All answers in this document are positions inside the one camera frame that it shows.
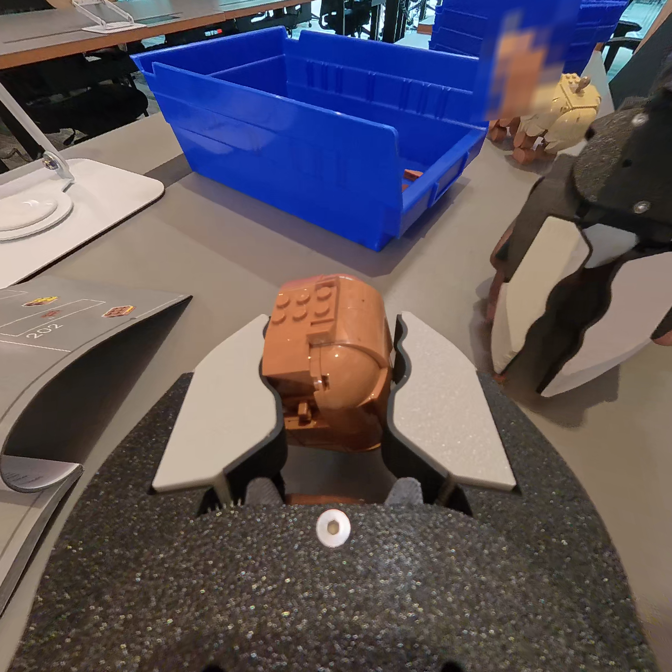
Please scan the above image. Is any stack of blue bins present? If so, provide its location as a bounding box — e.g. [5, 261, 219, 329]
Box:
[428, 0, 628, 74]

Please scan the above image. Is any brown lego head model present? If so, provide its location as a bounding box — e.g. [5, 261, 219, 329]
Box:
[261, 273, 394, 452]

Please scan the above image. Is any lego instruction booklet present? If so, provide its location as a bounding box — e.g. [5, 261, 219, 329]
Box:
[0, 275, 193, 615]

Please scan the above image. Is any blue plastic parts bin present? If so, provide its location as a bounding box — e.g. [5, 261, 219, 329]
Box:
[152, 62, 489, 253]

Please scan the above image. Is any clear acrylic stand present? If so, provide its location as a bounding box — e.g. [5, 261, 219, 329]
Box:
[71, 0, 148, 33]

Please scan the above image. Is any tan lego creature model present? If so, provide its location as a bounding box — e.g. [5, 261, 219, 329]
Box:
[487, 73, 601, 165]

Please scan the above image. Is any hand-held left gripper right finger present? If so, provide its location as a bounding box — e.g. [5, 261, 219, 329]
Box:
[386, 311, 518, 502]

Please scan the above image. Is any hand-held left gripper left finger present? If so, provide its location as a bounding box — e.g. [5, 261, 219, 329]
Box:
[152, 314, 288, 505]

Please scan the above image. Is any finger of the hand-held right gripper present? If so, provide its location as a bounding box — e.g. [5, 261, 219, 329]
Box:
[537, 251, 672, 398]
[491, 216, 593, 375]

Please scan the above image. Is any long brown desk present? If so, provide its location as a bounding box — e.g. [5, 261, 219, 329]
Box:
[0, 0, 310, 69]

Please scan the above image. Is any black office chair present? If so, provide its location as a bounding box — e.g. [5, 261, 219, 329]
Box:
[31, 79, 150, 137]

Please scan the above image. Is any person's right hand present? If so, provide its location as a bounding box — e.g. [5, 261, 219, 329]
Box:
[485, 239, 672, 347]

